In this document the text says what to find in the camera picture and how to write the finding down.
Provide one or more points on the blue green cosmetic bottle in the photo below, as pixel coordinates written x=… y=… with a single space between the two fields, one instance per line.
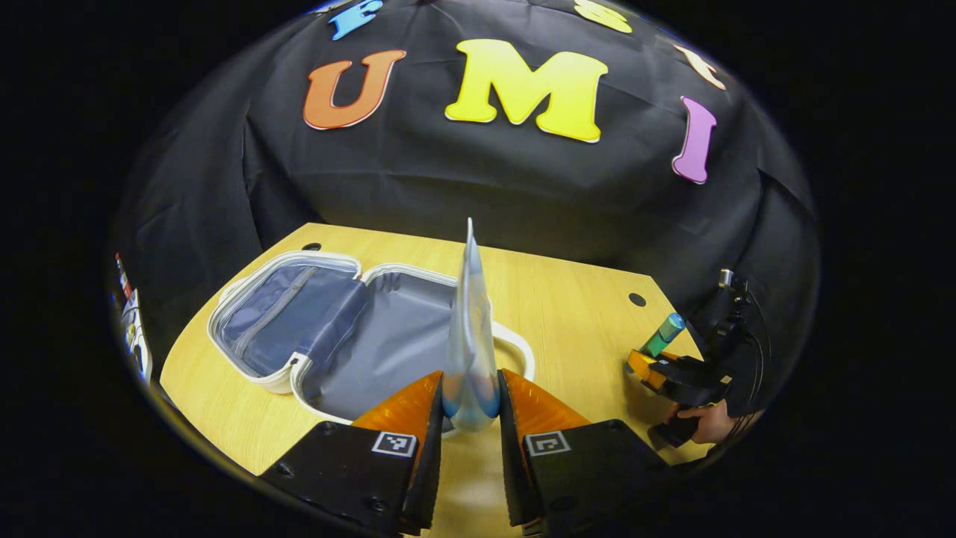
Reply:
x=663 y=335

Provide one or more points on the white side desk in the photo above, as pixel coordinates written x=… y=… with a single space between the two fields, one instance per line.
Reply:
x=138 y=336

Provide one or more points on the black backdrop cloth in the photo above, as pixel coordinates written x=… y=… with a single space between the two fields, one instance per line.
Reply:
x=478 y=194

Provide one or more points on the white suitcase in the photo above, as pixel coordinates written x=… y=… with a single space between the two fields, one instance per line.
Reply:
x=388 y=344

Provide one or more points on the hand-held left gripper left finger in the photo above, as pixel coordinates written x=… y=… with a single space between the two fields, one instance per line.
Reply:
x=418 y=478

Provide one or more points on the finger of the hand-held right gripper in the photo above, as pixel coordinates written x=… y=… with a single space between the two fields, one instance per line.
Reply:
x=639 y=368

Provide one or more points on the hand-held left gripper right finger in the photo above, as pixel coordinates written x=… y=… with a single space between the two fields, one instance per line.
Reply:
x=514 y=478

